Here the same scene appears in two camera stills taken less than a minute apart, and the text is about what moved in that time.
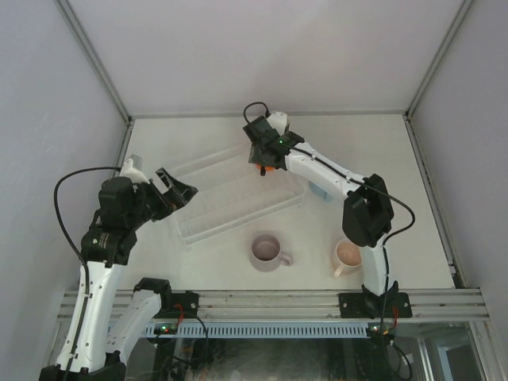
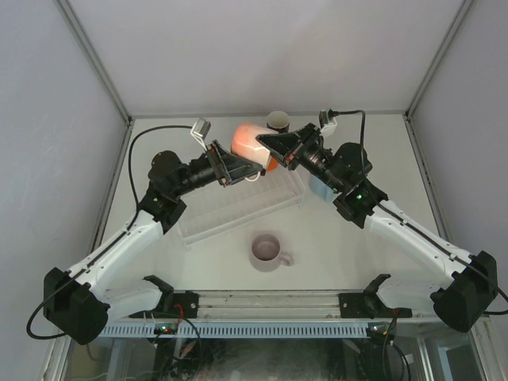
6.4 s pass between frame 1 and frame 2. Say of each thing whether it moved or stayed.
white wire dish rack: stayed
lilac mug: stayed
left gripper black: moved
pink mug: moved
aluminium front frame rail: stayed
